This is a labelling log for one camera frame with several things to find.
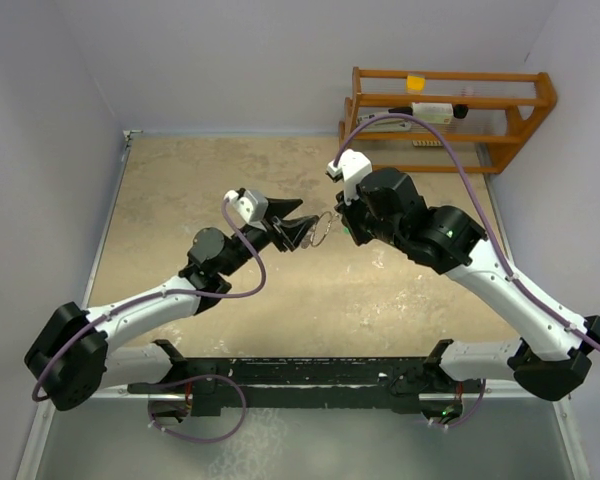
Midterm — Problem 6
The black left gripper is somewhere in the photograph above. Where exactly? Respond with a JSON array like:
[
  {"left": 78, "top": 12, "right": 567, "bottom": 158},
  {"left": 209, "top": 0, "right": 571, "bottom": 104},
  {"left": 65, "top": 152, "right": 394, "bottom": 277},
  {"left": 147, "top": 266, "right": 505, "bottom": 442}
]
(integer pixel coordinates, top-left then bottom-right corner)
[{"left": 219, "top": 198, "right": 316, "bottom": 277}]

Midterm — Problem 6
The large silver keyring with clips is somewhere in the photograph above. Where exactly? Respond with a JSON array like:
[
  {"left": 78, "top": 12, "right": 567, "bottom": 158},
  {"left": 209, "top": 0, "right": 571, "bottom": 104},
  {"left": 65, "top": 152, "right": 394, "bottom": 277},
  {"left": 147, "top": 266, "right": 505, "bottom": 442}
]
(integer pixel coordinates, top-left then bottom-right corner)
[{"left": 301, "top": 211, "right": 340, "bottom": 249}]

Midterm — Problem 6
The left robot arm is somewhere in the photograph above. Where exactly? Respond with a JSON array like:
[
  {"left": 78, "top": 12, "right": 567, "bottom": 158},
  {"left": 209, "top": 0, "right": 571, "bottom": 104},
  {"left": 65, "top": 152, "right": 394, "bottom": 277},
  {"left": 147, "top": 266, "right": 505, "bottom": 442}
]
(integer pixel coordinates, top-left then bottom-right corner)
[{"left": 24, "top": 189, "right": 319, "bottom": 411}]

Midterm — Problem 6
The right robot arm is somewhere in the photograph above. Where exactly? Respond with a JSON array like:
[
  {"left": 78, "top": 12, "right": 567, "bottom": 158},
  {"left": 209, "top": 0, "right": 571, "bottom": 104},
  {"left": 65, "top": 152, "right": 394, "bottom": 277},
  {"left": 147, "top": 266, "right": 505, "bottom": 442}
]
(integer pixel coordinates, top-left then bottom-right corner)
[{"left": 335, "top": 167, "right": 600, "bottom": 401}]

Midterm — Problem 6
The strip of staples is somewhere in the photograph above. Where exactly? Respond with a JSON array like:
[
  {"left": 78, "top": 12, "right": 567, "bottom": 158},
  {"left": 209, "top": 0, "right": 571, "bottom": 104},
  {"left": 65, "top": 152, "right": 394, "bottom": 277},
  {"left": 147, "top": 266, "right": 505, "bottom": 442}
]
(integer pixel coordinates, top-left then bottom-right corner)
[{"left": 412, "top": 140, "right": 443, "bottom": 148}]

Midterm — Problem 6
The white stapler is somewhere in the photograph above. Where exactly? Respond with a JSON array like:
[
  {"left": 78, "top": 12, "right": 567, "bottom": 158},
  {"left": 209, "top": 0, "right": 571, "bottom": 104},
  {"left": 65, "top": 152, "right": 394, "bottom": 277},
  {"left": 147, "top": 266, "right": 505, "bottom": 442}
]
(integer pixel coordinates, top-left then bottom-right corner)
[{"left": 356, "top": 106, "right": 413, "bottom": 133}]

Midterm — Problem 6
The wooden rack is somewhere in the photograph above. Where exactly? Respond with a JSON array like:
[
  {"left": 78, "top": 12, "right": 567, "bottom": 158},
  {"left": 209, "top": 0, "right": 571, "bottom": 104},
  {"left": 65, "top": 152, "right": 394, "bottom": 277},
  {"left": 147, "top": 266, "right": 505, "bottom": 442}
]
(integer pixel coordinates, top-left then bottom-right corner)
[{"left": 338, "top": 67, "right": 558, "bottom": 174}]

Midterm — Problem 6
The white box with red label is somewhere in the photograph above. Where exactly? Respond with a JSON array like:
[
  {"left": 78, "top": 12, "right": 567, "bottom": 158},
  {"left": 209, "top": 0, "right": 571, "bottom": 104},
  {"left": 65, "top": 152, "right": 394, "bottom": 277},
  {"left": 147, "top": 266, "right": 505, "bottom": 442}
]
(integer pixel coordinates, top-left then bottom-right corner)
[{"left": 412, "top": 102, "right": 454, "bottom": 125}]

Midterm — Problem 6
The small black object on rack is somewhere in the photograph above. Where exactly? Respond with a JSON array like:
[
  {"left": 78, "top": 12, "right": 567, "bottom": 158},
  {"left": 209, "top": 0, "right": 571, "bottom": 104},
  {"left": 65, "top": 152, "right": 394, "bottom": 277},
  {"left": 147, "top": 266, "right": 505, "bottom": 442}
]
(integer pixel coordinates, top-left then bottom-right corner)
[{"left": 452, "top": 104, "right": 469, "bottom": 119}]

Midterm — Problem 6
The yellow block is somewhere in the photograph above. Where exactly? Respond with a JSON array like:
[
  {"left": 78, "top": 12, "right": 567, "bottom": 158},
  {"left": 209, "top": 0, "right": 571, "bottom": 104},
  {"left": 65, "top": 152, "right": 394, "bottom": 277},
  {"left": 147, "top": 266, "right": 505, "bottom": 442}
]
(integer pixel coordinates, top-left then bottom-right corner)
[{"left": 405, "top": 75, "right": 426, "bottom": 94}]

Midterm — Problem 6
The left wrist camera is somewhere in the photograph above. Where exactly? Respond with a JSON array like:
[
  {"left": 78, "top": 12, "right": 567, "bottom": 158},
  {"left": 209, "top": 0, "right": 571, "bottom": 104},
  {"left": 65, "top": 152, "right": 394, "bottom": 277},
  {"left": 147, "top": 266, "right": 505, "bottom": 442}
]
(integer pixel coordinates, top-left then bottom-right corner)
[{"left": 224, "top": 189, "right": 269, "bottom": 225}]

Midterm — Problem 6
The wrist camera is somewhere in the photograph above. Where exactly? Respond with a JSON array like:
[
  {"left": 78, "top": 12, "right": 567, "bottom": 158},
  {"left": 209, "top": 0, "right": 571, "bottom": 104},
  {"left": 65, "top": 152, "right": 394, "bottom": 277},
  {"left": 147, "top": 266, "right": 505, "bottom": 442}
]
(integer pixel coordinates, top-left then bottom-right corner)
[
  {"left": 224, "top": 189, "right": 269, "bottom": 225},
  {"left": 326, "top": 149, "right": 372, "bottom": 205}
]

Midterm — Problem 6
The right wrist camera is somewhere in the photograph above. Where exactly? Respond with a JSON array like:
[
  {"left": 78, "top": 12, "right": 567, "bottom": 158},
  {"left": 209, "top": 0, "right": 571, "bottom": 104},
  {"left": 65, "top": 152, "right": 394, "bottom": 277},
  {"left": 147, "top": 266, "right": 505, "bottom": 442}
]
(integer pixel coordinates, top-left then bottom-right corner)
[{"left": 326, "top": 149, "right": 372, "bottom": 205}]

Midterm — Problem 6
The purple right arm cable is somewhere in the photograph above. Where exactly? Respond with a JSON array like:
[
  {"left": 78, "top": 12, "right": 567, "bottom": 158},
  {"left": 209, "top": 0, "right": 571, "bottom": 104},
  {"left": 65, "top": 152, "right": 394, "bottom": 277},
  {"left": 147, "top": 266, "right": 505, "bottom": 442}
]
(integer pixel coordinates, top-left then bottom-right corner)
[{"left": 332, "top": 113, "right": 600, "bottom": 431}]

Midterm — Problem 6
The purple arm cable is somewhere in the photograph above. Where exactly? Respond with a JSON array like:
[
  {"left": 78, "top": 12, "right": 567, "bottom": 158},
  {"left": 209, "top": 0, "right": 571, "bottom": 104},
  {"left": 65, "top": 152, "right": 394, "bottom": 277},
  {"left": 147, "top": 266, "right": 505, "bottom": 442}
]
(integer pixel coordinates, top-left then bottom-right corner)
[
  {"left": 332, "top": 113, "right": 600, "bottom": 431},
  {"left": 31, "top": 197, "right": 268, "bottom": 442}
]

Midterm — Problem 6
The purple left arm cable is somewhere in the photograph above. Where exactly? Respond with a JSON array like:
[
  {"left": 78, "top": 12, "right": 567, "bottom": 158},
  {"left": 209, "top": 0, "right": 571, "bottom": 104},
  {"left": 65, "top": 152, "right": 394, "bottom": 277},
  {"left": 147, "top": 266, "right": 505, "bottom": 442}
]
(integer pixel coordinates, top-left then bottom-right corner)
[{"left": 31, "top": 197, "right": 268, "bottom": 442}]

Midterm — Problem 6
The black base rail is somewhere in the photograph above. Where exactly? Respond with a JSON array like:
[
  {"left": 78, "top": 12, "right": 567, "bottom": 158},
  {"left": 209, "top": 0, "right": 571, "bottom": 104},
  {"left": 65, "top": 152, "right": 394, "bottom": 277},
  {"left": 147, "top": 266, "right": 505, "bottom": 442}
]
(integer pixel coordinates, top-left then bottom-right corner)
[{"left": 128, "top": 357, "right": 481, "bottom": 417}]

